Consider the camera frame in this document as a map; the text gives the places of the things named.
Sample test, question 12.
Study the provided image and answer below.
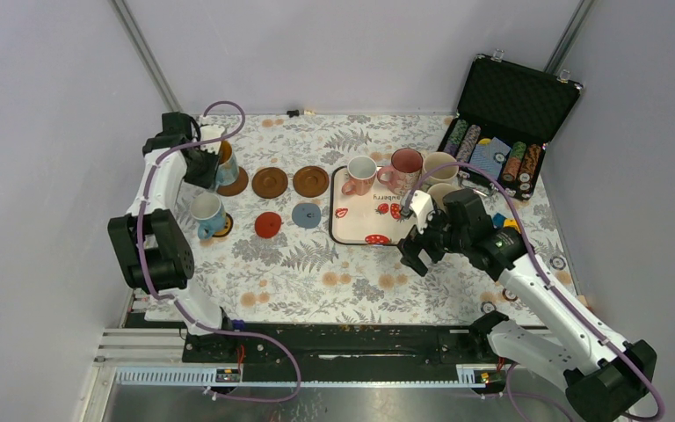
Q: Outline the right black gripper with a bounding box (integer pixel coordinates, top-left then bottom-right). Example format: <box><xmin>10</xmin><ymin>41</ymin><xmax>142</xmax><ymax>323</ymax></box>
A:
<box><xmin>398</xmin><ymin>202</ymin><xmax>470</xmax><ymax>276</ymax></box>

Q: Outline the yellow inside blue mug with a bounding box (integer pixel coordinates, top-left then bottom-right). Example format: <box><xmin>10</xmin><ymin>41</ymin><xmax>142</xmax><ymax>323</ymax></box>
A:
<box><xmin>215</xmin><ymin>141</ymin><xmax>239</xmax><ymax>188</ymax></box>

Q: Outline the blue floral mug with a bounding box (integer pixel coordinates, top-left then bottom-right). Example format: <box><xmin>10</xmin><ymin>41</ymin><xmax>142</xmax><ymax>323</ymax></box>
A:
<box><xmin>190</xmin><ymin>192</ymin><xmax>226</xmax><ymax>240</ymax></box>

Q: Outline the brown wooden coaster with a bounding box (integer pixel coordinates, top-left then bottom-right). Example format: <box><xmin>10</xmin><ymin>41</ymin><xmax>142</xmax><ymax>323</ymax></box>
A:
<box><xmin>216</xmin><ymin>166</ymin><xmax>250</xmax><ymax>197</ymax></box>
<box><xmin>251</xmin><ymin>167</ymin><xmax>288</xmax><ymax>199</ymax></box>
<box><xmin>293</xmin><ymin>166</ymin><xmax>330</xmax><ymax>198</ymax></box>

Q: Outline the cream mug front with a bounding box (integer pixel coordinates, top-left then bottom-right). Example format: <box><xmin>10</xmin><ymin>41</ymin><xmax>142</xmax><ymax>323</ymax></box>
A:
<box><xmin>427</xmin><ymin>183</ymin><xmax>459</xmax><ymax>212</ymax></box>

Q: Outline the cream mug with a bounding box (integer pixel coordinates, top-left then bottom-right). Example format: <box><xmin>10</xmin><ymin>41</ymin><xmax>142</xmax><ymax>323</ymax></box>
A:
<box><xmin>427</xmin><ymin>183</ymin><xmax>459</xmax><ymax>212</ymax></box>
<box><xmin>422</xmin><ymin>151</ymin><xmax>458</xmax><ymax>189</ymax></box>

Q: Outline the orange smiley coaster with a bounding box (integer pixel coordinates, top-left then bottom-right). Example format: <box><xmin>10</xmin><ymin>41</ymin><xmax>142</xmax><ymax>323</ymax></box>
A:
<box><xmin>213</xmin><ymin>213</ymin><xmax>234</xmax><ymax>238</ymax></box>

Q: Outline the pink large mug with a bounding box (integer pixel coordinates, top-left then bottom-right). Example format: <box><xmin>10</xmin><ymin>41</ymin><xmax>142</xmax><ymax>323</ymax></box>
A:
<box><xmin>376</xmin><ymin>148</ymin><xmax>424</xmax><ymax>196</ymax></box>

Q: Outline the red apple coaster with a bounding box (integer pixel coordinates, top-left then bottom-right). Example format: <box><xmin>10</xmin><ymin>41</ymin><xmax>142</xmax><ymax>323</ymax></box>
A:
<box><xmin>254</xmin><ymin>212</ymin><xmax>282</xmax><ymax>239</ymax></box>

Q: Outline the grey blue coaster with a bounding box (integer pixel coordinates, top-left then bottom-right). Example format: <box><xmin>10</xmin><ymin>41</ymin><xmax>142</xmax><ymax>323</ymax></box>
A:
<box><xmin>291</xmin><ymin>202</ymin><xmax>322</xmax><ymax>229</ymax></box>

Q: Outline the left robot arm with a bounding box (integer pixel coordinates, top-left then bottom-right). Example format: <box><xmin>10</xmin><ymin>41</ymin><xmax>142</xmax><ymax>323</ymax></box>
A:
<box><xmin>107</xmin><ymin>112</ymin><xmax>238</xmax><ymax>361</ymax></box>

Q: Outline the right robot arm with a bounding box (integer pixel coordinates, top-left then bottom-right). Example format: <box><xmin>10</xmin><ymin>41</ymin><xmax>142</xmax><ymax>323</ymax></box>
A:
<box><xmin>397</xmin><ymin>189</ymin><xmax>657</xmax><ymax>421</ymax></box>

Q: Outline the blue small block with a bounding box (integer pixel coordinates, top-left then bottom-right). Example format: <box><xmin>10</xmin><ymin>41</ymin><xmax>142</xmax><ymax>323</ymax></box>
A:
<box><xmin>492</xmin><ymin>213</ymin><xmax>507</xmax><ymax>229</ymax></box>

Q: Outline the yellow triangle toy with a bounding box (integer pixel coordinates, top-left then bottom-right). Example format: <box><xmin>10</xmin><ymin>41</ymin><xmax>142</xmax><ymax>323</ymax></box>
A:
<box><xmin>503</xmin><ymin>219</ymin><xmax>521</xmax><ymax>232</ymax></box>

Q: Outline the cream mug rear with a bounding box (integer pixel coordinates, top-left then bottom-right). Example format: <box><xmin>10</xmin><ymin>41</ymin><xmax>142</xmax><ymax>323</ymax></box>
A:
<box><xmin>422</xmin><ymin>151</ymin><xmax>458</xmax><ymax>189</ymax></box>

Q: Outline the blue card deck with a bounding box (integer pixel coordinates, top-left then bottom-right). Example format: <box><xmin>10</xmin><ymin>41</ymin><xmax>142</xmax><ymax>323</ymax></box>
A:
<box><xmin>468</xmin><ymin>138</ymin><xmax>512</xmax><ymax>179</ymax></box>

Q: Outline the white strawberry tray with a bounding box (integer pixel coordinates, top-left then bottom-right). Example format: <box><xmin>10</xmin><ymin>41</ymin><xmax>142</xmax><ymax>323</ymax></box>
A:
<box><xmin>329</xmin><ymin>166</ymin><xmax>417</xmax><ymax>246</ymax></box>

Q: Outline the floral tablecloth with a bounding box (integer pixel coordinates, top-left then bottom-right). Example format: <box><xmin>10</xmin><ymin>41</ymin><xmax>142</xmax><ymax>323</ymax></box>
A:
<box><xmin>175</xmin><ymin>114</ymin><xmax>538</xmax><ymax>325</ymax></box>

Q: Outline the pink small mug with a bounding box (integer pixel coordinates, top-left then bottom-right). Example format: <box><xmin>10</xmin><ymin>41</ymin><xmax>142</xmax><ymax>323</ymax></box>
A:
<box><xmin>341</xmin><ymin>156</ymin><xmax>377</xmax><ymax>196</ymax></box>

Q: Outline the black poker chip case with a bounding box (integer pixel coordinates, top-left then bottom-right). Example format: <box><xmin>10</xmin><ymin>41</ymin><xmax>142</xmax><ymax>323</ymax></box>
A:
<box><xmin>438</xmin><ymin>55</ymin><xmax>584</xmax><ymax>200</ymax></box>

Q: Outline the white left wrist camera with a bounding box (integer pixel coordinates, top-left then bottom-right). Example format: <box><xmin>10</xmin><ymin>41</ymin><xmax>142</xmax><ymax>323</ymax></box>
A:
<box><xmin>200</xmin><ymin>125</ymin><xmax>227</xmax><ymax>154</ymax></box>

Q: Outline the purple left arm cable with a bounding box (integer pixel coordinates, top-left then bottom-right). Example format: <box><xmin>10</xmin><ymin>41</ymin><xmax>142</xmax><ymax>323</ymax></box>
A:
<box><xmin>136</xmin><ymin>100</ymin><xmax>304</xmax><ymax>404</ymax></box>

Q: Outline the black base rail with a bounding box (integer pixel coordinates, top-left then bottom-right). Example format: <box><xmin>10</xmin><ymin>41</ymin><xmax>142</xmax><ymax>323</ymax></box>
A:
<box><xmin>182</xmin><ymin>322</ymin><xmax>511</xmax><ymax>383</ymax></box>

